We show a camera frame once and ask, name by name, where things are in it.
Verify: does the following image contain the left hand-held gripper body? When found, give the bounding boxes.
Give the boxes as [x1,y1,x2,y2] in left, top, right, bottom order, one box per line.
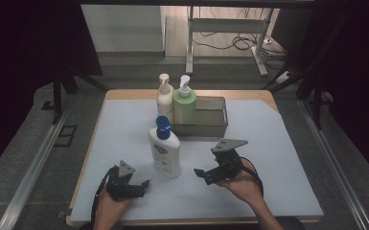
[105,160,136,202]

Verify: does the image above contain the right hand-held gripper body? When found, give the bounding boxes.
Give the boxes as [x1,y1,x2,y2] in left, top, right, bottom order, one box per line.
[211,138,249,180]

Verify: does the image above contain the white bottle with blue cap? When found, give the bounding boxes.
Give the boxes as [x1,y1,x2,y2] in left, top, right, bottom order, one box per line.
[148,115,182,178]

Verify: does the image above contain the grey mesh metal basket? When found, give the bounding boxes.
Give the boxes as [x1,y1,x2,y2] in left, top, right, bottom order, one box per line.
[172,95,229,138]

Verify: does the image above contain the green pump bottle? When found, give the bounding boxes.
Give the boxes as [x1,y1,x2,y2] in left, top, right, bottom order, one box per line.
[172,74,197,127]

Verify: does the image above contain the cream pump bottle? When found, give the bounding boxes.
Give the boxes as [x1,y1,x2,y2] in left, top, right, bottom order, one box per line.
[155,73,174,125]

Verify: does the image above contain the person's left hand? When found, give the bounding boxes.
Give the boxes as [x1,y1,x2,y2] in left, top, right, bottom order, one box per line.
[94,191,132,222]

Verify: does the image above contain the person's right hand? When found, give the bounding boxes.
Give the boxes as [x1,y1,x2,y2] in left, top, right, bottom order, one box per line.
[217,159,264,205]

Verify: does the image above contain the pale blue table mat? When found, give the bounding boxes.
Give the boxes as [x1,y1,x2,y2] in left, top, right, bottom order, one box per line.
[70,99,325,223]

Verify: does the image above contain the black tripod stand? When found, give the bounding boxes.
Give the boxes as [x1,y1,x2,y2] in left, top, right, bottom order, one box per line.
[51,63,110,126]
[263,15,325,130]

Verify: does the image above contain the small black floor plate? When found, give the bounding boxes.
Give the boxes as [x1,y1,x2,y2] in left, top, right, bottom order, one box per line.
[40,100,57,111]

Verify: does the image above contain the dark curtain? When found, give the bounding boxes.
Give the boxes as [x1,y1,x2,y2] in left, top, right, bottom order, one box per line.
[300,0,369,188]
[0,0,104,184]

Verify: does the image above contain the white panel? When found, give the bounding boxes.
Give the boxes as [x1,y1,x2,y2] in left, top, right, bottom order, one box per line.
[81,4,167,59]

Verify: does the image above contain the black metal crossbar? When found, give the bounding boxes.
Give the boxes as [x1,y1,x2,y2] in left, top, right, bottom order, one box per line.
[80,0,316,10]

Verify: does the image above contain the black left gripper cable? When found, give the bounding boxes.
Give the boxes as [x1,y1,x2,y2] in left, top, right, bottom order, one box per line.
[90,167,113,230]

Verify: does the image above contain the aluminium floor rail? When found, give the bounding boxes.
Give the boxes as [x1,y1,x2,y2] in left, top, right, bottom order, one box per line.
[0,98,74,230]
[297,100,369,230]

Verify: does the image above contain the black floor cables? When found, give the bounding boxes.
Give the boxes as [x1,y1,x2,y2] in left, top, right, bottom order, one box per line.
[191,8,288,70]

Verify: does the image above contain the white metal stand frame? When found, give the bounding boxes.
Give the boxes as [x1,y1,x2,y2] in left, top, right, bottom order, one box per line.
[185,6,274,78]

